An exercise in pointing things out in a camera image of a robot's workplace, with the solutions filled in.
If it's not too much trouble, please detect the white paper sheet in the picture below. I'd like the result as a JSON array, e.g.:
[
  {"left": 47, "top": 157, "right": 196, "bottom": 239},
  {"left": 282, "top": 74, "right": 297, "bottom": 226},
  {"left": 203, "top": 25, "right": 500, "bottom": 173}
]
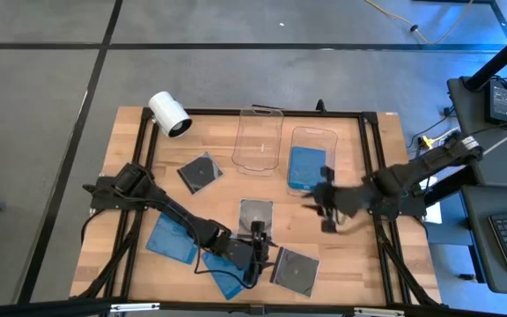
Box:
[{"left": 424, "top": 202, "right": 444, "bottom": 225}]

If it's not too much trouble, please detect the grey side desk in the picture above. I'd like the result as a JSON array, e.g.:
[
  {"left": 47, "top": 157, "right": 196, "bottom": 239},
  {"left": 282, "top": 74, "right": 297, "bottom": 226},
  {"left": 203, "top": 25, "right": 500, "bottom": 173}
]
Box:
[
  {"left": 460, "top": 184, "right": 507, "bottom": 296},
  {"left": 446, "top": 77, "right": 507, "bottom": 186}
]

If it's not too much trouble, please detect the yellow floor cable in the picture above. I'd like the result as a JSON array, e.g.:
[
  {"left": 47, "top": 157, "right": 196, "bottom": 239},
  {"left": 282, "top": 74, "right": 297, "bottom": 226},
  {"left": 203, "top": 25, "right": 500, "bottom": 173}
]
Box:
[{"left": 363, "top": 0, "right": 475, "bottom": 46}]

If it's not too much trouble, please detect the clear plastic bin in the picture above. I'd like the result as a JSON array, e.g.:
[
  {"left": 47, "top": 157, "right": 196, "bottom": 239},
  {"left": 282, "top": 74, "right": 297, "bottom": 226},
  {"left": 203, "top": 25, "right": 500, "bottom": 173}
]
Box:
[
  {"left": 231, "top": 106, "right": 284, "bottom": 173},
  {"left": 286, "top": 126, "right": 339, "bottom": 197}
]

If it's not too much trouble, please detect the blue plastic jewel case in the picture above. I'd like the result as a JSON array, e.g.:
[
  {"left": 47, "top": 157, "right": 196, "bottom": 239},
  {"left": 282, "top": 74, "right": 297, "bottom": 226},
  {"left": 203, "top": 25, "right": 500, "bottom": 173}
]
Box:
[
  {"left": 145, "top": 212, "right": 200, "bottom": 265},
  {"left": 201, "top": 250, "right": 254, "bottom": 301},
  {"left": 287, "top": 146, "right": 327, "bottom": 191}
]

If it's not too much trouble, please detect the black metal table frame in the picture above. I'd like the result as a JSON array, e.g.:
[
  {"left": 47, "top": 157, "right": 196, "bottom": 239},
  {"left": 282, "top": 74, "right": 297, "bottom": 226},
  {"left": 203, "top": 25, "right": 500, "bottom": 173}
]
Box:
[{"left": 70, "top": 105, "right": 442, "bottom": 309}]

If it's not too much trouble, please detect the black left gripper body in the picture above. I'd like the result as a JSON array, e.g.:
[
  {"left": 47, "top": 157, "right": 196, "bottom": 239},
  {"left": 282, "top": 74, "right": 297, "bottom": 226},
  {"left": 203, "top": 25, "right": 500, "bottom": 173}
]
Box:
[{"left": 224, "top": 221, "right": 267, "bottom": 284}]

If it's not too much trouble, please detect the black CD jewel case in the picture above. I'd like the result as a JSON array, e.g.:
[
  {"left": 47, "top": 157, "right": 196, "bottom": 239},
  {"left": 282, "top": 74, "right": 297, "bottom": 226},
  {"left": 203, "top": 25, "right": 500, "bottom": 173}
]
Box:
[
  {"left": 238, "top": 198, "right": 275, "bottom": 241},
  {"left": 176, "top": 151, "right": 224, "bottom": 195},
  {"left": 269, "top": 246, "right": 320, "bottom": 299}
]

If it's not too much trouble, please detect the white cylindrical camera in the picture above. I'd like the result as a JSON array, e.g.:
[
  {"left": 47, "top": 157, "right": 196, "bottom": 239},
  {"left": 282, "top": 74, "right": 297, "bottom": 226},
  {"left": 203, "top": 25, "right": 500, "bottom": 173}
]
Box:
[{"left": 147, "top": 91, "right": 193, "bottom": 139}]

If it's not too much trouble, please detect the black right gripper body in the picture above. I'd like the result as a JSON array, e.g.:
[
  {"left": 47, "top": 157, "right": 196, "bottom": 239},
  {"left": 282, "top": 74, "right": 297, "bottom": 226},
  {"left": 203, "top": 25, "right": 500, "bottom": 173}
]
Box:
[{"left": 319, "top": 166, "right": 363, "bottom": 233}]

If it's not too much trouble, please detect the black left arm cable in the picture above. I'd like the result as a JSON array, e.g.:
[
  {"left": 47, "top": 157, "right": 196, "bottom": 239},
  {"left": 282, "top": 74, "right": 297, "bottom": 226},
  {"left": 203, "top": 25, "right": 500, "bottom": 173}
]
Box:
[{"left": 194, "top": 228, "right": 254, "bottom": 291}]

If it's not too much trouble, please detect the black slanted pole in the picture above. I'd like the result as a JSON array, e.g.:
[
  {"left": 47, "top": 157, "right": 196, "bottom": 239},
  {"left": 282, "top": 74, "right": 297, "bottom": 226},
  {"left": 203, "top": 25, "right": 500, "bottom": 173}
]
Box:
[{"left": 464, "top": 21, "right": 507, "bottom": 92}]

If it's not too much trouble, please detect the black power adapter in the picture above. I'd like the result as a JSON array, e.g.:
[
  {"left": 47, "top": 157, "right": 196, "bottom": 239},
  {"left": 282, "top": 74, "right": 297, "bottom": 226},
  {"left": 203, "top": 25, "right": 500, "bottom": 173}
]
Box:
[{"left": 484, "top": 78, "right": 507, "bottom": 127}]

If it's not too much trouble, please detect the black overhead mounting bar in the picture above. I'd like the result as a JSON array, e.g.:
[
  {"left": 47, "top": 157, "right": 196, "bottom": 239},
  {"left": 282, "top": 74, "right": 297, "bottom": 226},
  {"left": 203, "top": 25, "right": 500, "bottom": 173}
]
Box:
[{"left": 0, "top": 298, "right": 507, "bottom": 317}]

